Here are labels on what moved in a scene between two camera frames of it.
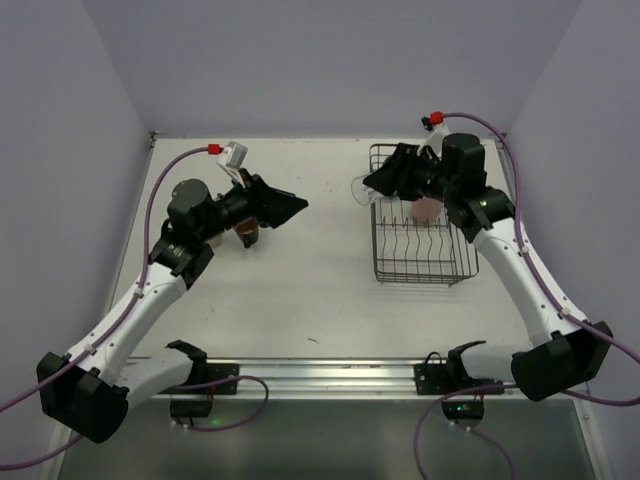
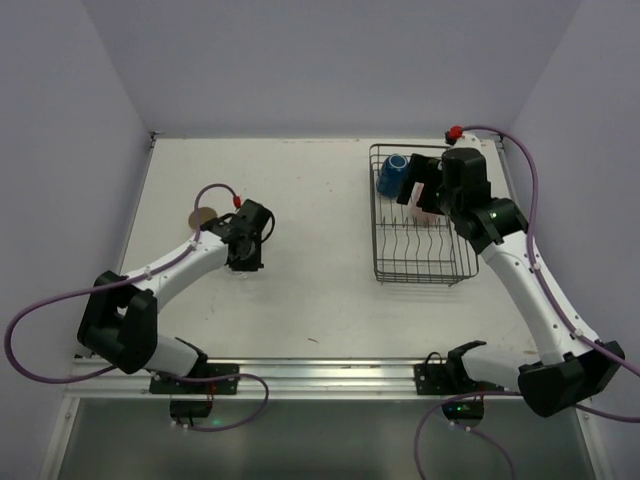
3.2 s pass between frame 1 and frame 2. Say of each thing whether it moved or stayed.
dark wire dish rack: stayed
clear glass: moved
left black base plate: stayed
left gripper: moved
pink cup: stayed
